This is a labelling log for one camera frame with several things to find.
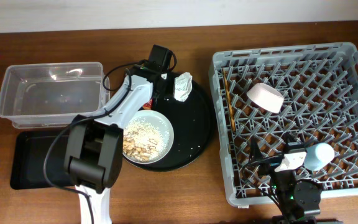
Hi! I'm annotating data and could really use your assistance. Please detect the white napkin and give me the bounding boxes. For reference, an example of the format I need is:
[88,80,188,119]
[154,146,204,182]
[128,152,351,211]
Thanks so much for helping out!
[173,72,193,102]

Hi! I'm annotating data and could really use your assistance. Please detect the light blue cup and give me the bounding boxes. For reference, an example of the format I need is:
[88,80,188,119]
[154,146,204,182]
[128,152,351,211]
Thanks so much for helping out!
[303,143,335,171]

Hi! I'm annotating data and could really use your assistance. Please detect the red snack wrapper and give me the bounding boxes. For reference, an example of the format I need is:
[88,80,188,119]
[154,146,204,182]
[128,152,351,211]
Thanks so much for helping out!
[142,99,153,110]

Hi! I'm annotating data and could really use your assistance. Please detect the pink bowl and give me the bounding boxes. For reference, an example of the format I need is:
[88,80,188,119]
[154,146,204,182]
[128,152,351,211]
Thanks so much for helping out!
[247,83,284,113]

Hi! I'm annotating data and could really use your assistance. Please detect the grey plate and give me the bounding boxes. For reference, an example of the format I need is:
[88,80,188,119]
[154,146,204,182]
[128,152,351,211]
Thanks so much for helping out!
[123,110,174,165]

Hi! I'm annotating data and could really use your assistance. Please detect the wooden chopstick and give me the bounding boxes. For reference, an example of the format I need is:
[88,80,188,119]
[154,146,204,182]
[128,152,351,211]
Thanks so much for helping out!
[227,92,236,132]
[223,70,236,131]

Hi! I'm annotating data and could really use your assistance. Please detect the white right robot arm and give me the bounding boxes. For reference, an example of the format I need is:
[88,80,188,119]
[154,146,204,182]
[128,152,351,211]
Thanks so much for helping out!
[246,134,323,224]

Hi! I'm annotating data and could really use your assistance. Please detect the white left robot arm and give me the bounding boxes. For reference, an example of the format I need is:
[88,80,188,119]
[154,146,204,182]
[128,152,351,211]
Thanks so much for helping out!
[58,61,176,223]

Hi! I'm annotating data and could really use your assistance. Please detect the grey dishwasher rack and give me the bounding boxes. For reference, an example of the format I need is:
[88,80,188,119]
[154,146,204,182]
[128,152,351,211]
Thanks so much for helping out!
[208,42,358,208]

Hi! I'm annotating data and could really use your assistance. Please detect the clear plastic waste bin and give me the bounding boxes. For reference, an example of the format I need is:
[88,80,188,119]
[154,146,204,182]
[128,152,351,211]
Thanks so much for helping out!
[0,62,110,129]

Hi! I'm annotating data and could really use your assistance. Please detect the round black tray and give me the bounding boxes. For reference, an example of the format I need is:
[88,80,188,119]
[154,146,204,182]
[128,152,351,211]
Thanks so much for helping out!
[126,81,216,172]

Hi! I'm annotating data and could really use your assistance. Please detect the rice and peanut leftovers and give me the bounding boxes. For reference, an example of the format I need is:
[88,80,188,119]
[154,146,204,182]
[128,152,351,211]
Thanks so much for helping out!
[123,119,166,162]

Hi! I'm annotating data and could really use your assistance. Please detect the black rectangular tray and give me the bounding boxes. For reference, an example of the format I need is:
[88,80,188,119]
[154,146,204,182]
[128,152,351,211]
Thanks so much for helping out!
[10,130,73,190]

